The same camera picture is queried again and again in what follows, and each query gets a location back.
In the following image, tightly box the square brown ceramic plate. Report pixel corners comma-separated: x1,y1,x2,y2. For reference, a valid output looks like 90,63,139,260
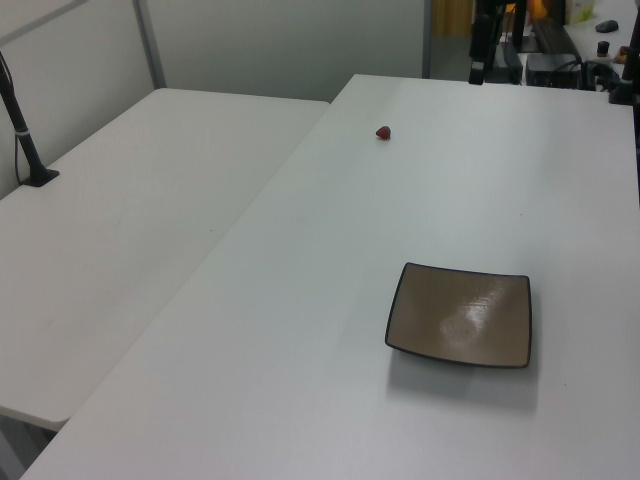
384,261,532,370

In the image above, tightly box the grey partition post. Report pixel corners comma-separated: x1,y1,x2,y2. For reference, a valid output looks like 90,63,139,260
132,0,168,92
421,0,434,79

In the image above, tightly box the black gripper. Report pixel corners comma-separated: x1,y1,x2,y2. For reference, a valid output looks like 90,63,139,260
468,13,501,85

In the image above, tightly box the black upright monitor stand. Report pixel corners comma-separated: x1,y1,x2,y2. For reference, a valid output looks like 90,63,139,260
510,0,533,54

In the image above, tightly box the black camera stand with cables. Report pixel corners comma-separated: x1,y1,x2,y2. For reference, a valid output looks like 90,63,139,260
0,49,61,189

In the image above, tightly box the green and white box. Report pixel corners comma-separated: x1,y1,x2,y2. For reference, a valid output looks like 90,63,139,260
564,0,597,25

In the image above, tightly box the black electronics box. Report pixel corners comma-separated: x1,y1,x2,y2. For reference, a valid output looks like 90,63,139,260
524,52,584,87

